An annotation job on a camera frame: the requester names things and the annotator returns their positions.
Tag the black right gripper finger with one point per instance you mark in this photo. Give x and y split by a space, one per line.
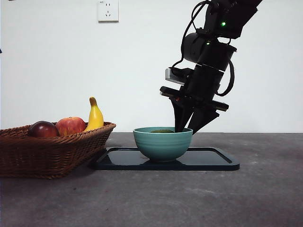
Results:
180 116
202 119

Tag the green avocado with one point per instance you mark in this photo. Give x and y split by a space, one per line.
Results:
162 131

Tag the teal ribbed bowl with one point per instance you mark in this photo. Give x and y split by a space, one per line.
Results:
163 146

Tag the black rectangular tray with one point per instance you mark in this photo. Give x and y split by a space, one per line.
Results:
208 163

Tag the yellow banana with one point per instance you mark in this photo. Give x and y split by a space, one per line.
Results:
95 118

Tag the red apple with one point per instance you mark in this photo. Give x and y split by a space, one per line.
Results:
71 126

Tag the dark red plum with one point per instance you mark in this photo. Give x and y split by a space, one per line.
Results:
43 130

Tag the brown wicker basket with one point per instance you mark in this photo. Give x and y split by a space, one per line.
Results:
47 156

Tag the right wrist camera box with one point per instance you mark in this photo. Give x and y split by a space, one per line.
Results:
172 76

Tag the white wall socket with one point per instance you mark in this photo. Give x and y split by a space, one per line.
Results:
108 11

